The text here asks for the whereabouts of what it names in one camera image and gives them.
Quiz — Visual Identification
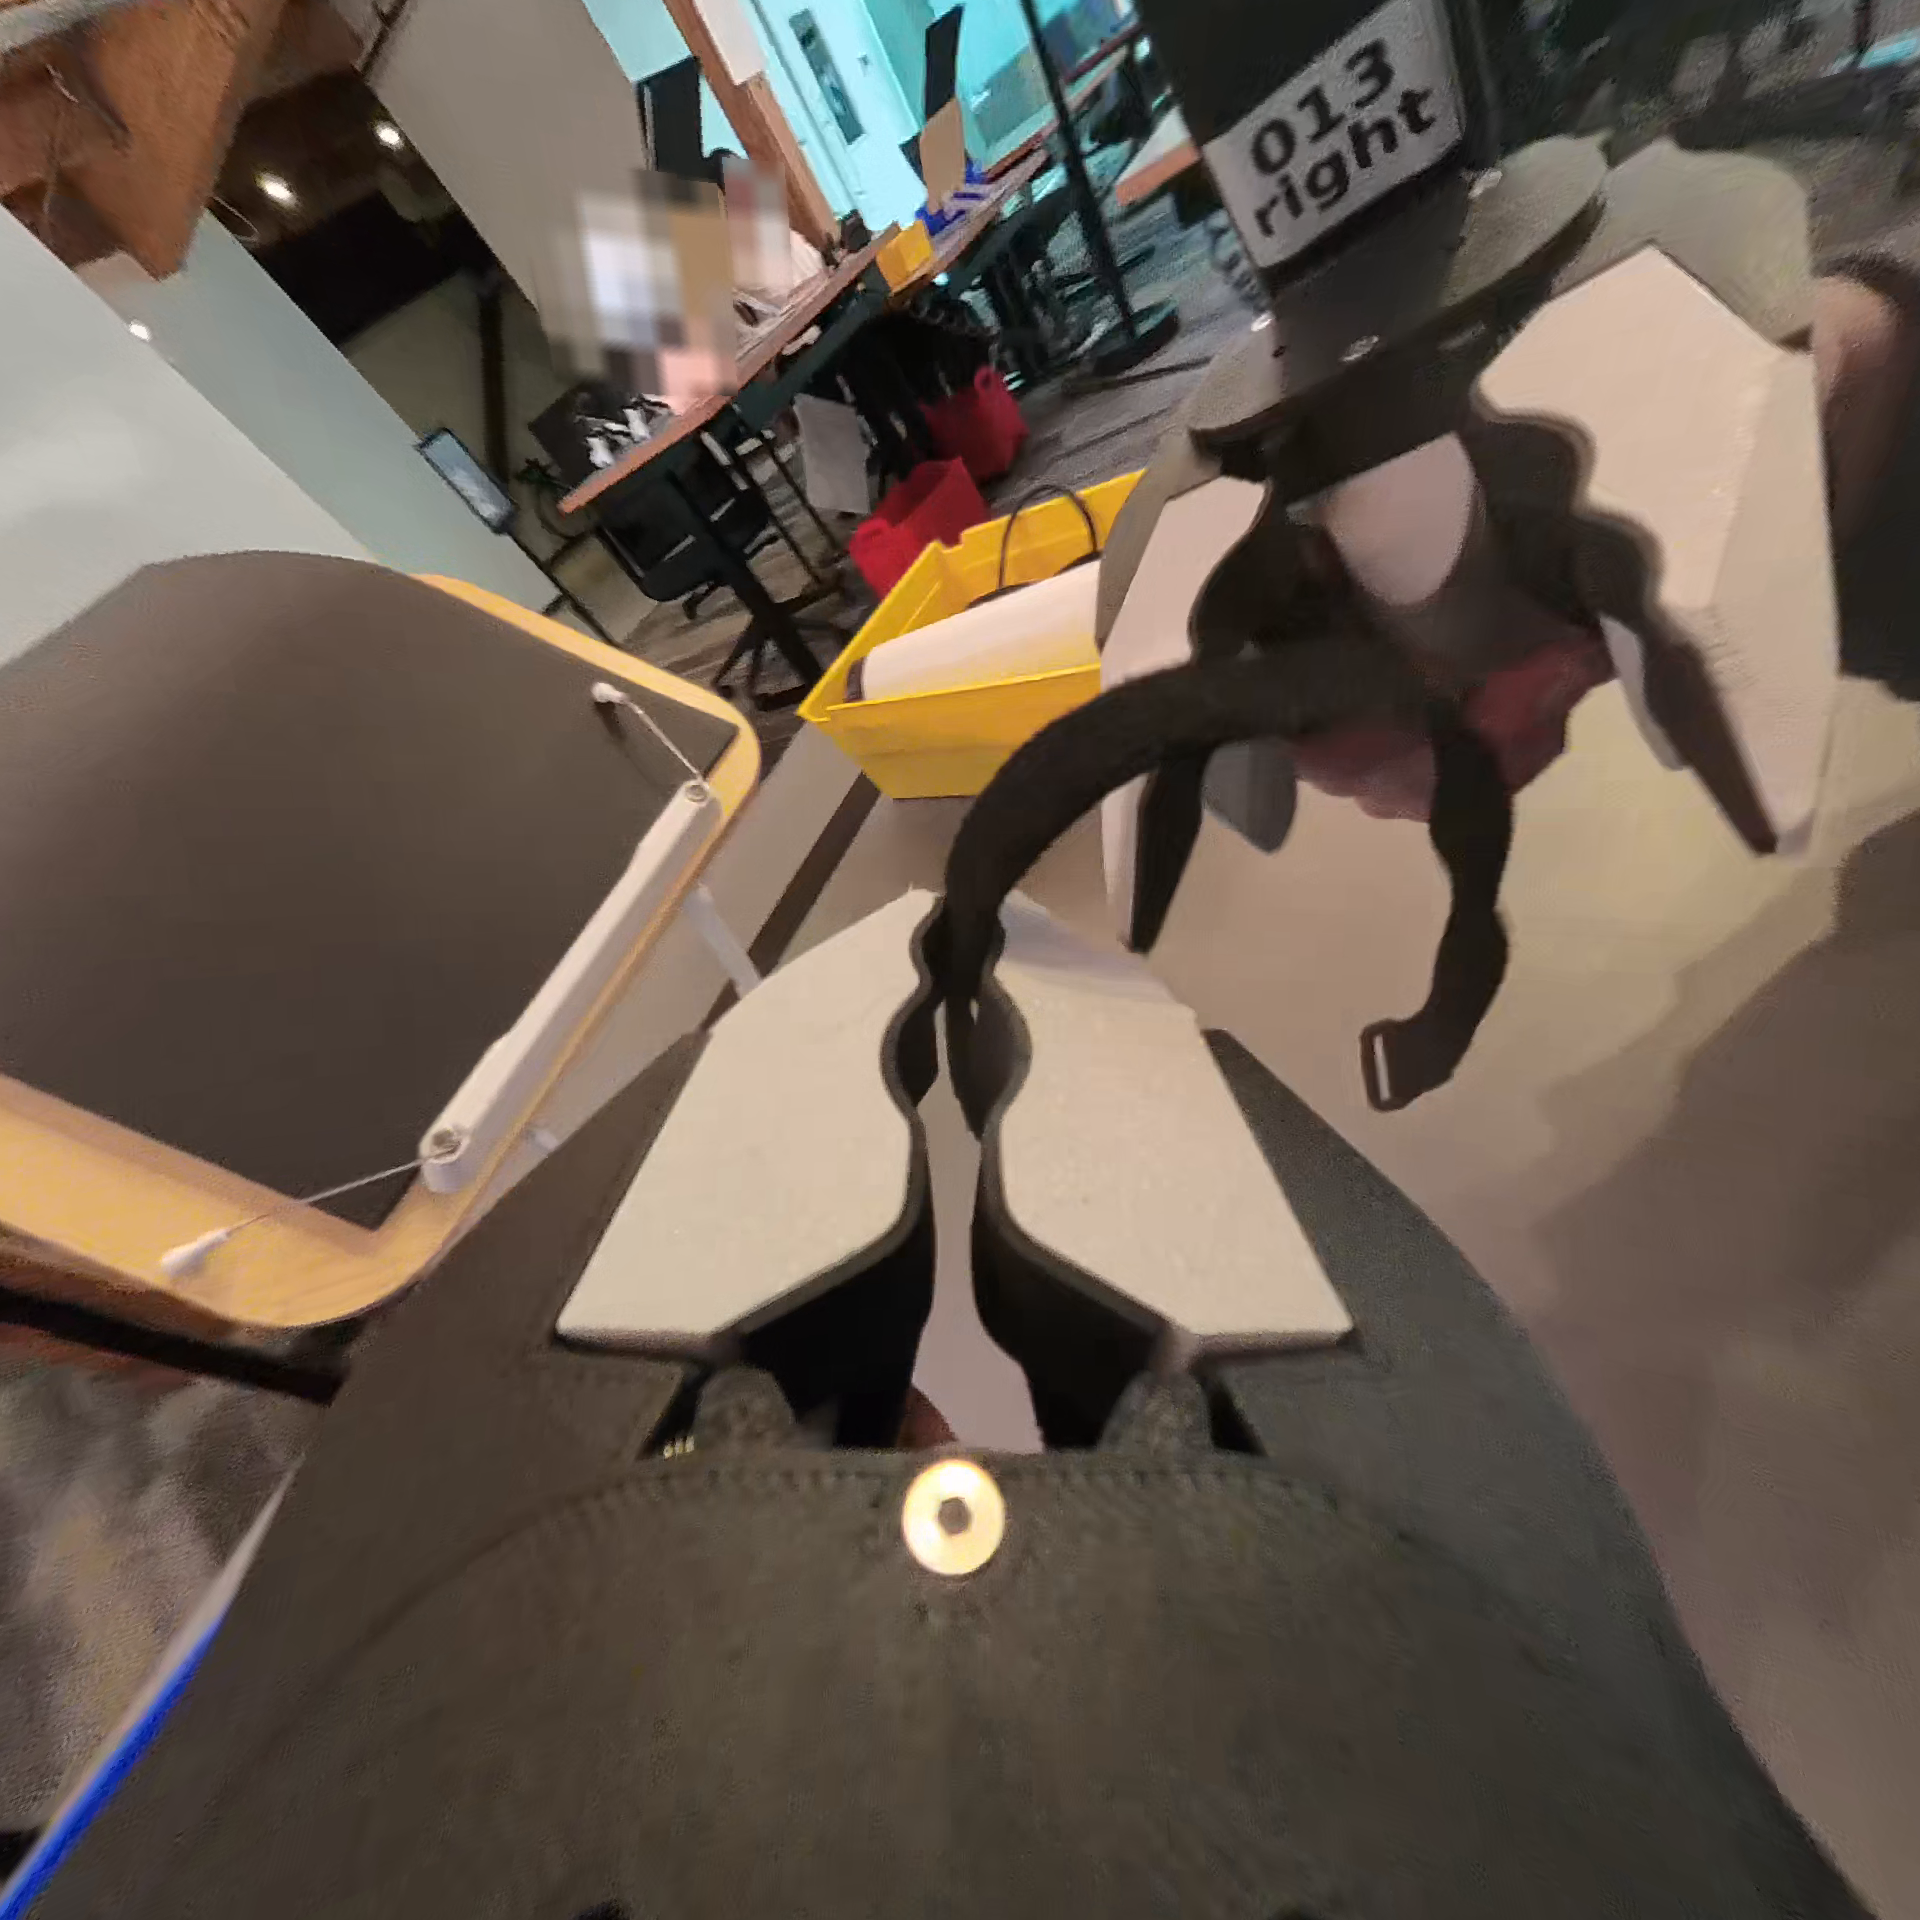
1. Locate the yellow bin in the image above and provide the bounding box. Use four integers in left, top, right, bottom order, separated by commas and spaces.
796, 465, 1147, 804

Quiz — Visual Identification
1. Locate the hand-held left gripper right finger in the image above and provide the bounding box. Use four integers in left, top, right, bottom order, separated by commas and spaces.
966, 953, 1362, 1357

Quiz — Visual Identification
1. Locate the white roll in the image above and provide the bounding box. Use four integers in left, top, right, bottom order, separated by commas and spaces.
855, 564, 1106, 709

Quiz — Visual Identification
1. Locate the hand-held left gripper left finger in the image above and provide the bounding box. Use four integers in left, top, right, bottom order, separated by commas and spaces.
551, 893, 955, 1352

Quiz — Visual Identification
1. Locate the large blue bin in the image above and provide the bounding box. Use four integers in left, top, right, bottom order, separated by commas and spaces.
0, 1589, 242, 1879

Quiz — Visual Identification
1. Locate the small dark sign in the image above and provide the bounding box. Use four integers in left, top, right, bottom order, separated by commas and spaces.
414, 426, 522, 545

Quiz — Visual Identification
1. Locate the red bin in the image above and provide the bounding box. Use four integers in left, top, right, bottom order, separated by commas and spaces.
915, 365, 1032, 482
849, 455, 996, 595

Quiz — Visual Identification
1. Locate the black board with wooden rim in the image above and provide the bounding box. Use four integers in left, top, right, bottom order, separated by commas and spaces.
0, 550, 763, 1340

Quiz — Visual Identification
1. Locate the black fabric strap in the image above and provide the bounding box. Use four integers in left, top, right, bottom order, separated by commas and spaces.
915, 629, 1517, 1130

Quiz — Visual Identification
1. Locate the dark wooden desk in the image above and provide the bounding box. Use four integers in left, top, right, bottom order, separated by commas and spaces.
556, 149, 1052, 709

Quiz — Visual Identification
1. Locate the black cable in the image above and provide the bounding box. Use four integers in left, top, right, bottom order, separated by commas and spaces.
989, 480, 1110, 595

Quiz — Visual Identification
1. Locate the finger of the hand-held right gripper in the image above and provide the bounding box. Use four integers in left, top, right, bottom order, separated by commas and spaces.
1096, 465, 1339, 947
1479, 245, 1841, 857

